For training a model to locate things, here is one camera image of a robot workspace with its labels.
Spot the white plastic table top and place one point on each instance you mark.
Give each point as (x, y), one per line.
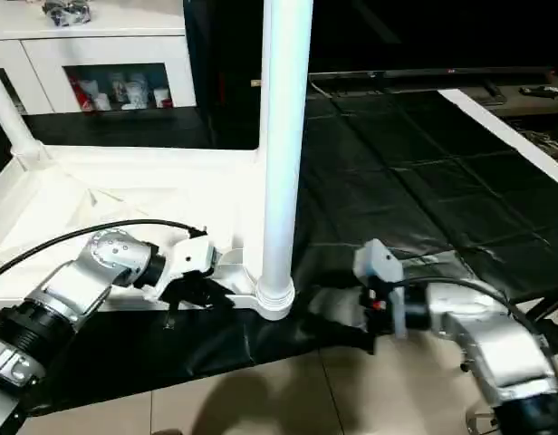
(125, 195)

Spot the white plastic table leg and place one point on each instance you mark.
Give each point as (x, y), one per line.
(16, 122)
(283, 136)

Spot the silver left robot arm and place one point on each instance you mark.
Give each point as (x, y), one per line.
(71, 290)

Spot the black work mat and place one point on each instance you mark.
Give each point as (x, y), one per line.
(415, 181)

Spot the small yellow label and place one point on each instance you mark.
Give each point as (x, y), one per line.
(256, 83)

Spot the black metal bar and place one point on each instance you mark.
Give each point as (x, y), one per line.
(442, 74)

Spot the white glass-door cabinet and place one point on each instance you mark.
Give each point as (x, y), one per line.
(89, 45)

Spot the crumpled silver object on cabinet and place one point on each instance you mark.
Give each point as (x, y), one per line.
(67, 11)

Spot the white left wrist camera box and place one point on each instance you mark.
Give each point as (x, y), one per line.
(184, 258)

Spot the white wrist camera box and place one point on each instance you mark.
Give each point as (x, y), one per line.
(379, 263)
(184, 258)

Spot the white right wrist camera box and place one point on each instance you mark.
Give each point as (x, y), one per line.
(379, 263)

